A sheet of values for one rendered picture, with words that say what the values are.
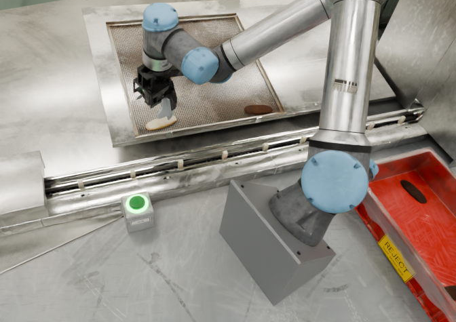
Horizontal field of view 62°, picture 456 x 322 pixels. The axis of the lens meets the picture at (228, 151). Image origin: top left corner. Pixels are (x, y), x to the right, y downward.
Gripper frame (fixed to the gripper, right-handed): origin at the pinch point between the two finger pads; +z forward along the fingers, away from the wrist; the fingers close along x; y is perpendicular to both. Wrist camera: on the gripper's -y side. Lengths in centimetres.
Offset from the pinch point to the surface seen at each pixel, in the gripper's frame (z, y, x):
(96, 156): 13.6, 20.1, -5.7
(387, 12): 97, -273, -6
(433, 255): 3, -25, 85
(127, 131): 6.8, 10.1, -2.9
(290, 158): 6.1, -20.6, 36.7
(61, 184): 8.7, 33.5, -2.0
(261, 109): 5.7, -28.1, 18.4
